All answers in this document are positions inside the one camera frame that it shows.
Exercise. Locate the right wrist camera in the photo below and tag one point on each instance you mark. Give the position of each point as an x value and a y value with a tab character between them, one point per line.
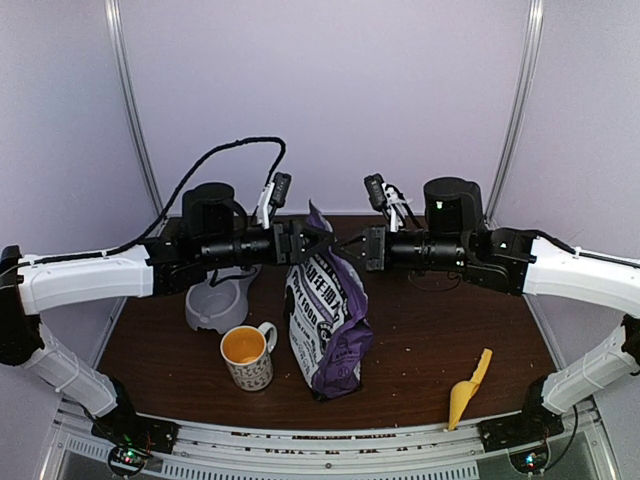
374	185

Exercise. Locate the left aluminium corner post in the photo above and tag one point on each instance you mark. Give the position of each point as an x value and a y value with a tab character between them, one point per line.
118	41

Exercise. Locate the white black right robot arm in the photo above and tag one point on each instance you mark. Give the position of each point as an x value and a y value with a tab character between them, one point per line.
454	237

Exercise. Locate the right aluminium corner post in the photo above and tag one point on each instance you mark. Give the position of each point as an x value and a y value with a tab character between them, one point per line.
526	73

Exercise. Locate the purple pet food bag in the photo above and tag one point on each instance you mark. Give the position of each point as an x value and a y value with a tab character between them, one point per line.
326	309

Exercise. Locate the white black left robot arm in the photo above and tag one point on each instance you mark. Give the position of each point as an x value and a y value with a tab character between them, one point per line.
213	232

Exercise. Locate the aluminium front rail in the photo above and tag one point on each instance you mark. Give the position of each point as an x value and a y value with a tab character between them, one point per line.
211	451

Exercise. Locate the white mug yellow inside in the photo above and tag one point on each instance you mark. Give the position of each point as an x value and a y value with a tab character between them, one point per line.
246	351

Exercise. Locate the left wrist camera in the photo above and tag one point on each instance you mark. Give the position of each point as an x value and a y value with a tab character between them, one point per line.
281	185

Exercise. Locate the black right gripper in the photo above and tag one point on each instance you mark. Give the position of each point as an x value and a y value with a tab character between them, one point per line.
375	241

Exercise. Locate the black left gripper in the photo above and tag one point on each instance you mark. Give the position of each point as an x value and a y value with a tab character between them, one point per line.
280	229

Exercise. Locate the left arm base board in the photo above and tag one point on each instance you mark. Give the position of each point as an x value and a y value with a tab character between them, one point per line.
134	446

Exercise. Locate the right arm base board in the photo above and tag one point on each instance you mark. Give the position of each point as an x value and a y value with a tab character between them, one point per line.
526	440

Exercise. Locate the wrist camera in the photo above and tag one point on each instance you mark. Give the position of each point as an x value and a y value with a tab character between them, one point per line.
281	185
374	185

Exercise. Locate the grey double pet feeder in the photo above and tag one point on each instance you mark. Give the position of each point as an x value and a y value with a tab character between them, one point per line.
220	303

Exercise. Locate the yellow plastic scoop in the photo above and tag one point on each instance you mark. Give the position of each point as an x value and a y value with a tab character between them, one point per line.
463	391

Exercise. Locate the aluminium corner post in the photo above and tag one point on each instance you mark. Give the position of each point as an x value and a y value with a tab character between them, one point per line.
118	41
526	73

